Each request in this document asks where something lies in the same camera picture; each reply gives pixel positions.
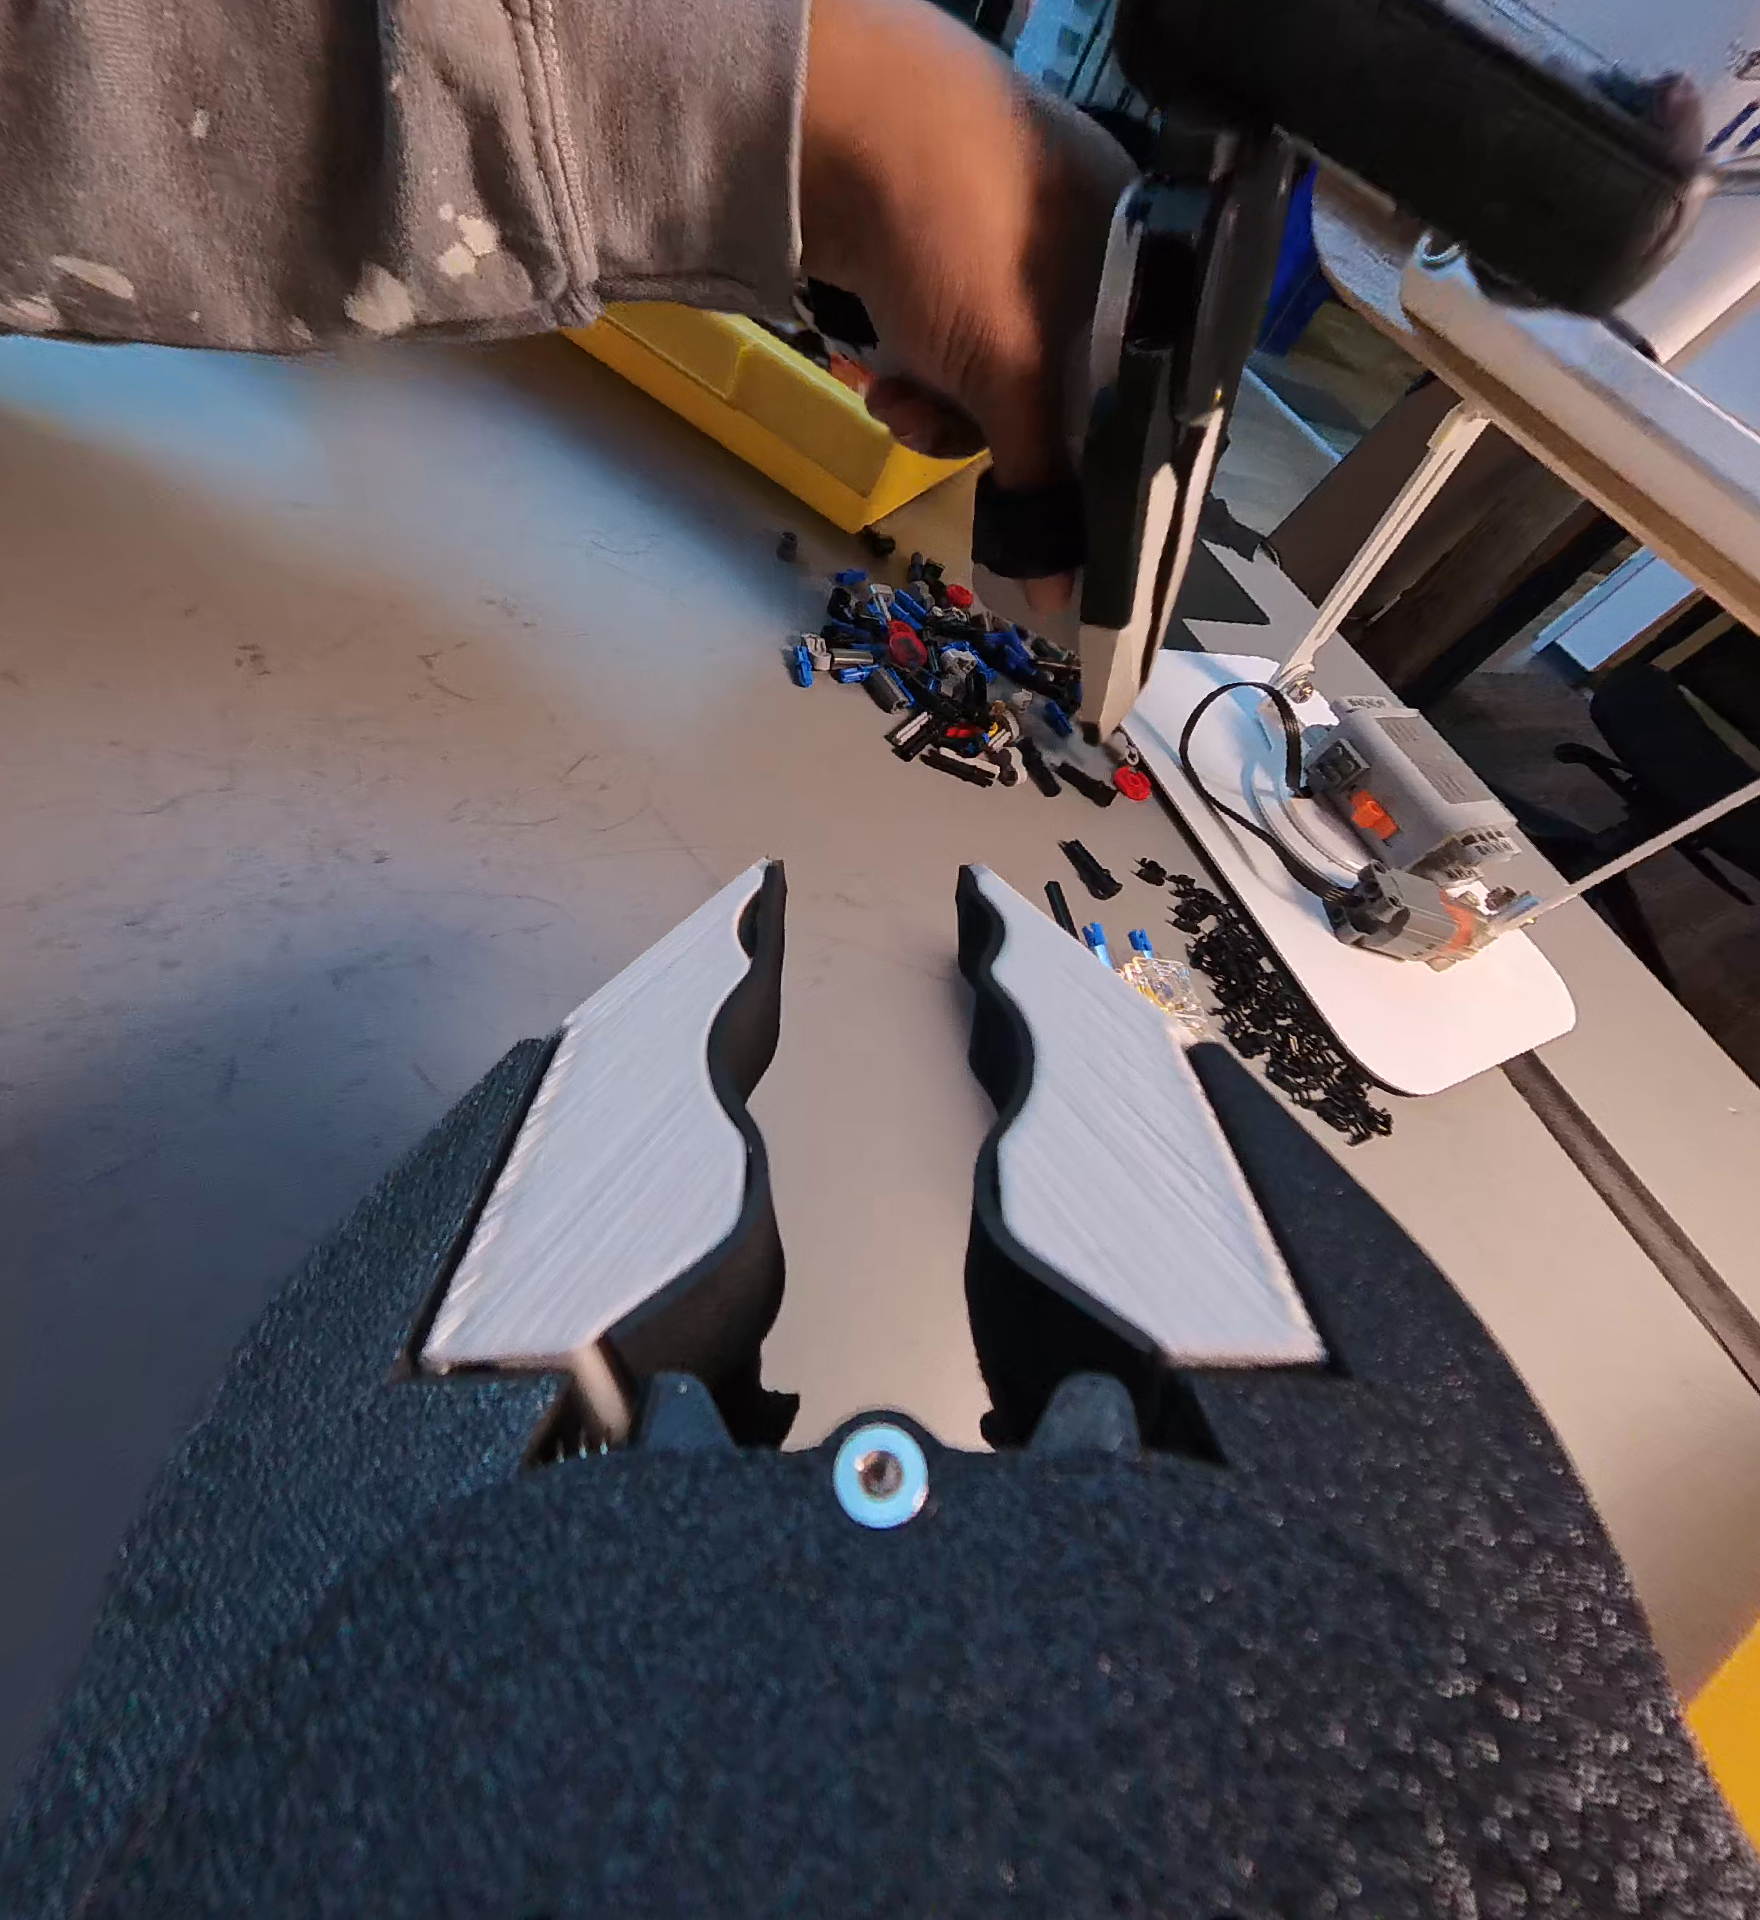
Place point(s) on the pile of mixed brick parts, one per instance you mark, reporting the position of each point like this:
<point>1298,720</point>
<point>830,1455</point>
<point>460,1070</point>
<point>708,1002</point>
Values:
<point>940,675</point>

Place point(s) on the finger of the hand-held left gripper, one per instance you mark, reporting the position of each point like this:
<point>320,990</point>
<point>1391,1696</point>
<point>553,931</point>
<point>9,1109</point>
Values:
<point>1119,525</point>
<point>1184,511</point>

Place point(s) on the pile of black pins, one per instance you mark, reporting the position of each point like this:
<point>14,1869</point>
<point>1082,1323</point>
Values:
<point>1271,1021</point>

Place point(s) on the grey desk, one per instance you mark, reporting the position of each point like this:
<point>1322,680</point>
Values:
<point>295,750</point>

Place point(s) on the person's left forearm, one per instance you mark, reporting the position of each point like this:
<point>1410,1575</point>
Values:
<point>295,149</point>

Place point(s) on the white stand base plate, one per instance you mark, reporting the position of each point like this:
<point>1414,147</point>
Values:
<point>1420,1021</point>

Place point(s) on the clear brick engine assembly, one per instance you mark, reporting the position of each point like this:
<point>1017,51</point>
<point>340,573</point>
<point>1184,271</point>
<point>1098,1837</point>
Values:
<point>1158,986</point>

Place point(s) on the grey motor brick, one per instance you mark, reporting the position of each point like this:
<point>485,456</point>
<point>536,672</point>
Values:
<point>1420,794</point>

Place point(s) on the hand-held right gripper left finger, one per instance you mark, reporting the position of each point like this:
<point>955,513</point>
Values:
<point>608,1185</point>

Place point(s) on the black office chair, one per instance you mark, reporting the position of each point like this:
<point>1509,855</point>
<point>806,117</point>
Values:
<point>1689,750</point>

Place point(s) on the single black connector pin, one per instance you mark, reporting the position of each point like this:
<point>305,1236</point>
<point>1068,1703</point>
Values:
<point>1086,867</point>

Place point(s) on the person's left hand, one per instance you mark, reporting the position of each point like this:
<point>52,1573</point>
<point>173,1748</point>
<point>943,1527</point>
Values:
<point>955,225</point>

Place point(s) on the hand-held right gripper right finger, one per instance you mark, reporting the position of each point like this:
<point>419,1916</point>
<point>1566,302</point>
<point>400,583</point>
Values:
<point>1135,1185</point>

